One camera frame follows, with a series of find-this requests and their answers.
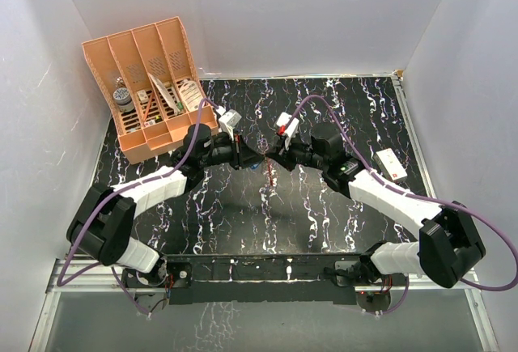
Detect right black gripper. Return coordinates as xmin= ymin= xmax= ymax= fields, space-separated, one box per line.
xmin=265 ymin=132 xmax=327 ymax=172

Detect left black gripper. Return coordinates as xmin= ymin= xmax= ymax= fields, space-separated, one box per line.
xmin=200 ymin=130 xmax=265 ymax=172

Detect white and red keyring holder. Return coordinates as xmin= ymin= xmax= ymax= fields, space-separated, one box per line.
xmin=265 ymin=157 xmax=274 ymax=187

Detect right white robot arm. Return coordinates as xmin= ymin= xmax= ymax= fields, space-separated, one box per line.
xmin=266 ymin=123 xmax=486 ymax=288

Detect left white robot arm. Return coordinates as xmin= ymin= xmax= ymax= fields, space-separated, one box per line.
xmin=66 ymin=124 xmax=264 ymax=286

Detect white labelled packet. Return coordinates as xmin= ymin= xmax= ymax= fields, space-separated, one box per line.
xmin=177 ymin=78 xmax=204 ymax=112

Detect small white cardboard box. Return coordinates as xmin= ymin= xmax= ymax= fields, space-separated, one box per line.
xmin=374 ymin=148 xmax=408 ymax=184

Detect orange pencil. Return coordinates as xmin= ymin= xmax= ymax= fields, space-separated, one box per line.
xmin=143 ymin=91 xmax=155 ymax=123

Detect white envelope card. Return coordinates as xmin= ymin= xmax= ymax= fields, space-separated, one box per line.
xmin=148 ymin=73 xmax=183 ymax=114

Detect small white label box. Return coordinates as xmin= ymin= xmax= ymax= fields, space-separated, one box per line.
xmin=137 ymin=90 xmax=149 ymax=104

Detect orange plastic desk organizer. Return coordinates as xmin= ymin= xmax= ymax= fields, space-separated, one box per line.
xmin=82 ymin=17 xmax=219 ymax=164

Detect grey round tin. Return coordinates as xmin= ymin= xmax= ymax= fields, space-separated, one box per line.
xmin=113 ymin=87 xmax=134 ymax=113

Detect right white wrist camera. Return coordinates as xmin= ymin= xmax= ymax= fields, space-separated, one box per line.
xmin=275 ymin=112 xmax=299 ymax=151

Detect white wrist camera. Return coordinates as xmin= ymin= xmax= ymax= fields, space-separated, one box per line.
xmin=275 ymin=112 xmax=299 ymax=151
xmin=216 ymin=107 xmax=242 ymax=139

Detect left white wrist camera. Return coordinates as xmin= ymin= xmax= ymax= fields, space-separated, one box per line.
xmin=216 ymin=107 xmax=242 ymax=139

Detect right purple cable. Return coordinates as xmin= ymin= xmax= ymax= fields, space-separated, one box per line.
xmin=289 ymin=95 xmax=518 ymax=316

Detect purple cable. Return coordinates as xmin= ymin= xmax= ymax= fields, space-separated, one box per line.
xmin=289 ymin=95 xmax=518 ymax=316
xmin=56 ymin=98 xmax=227 ymax=316

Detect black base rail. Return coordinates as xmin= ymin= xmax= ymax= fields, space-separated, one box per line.
xmin=122 ymin=253 xmax=405 ymax=309

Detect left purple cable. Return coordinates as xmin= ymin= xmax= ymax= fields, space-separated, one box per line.
xmin=56 ymin=98 xmax=227 ymax=316

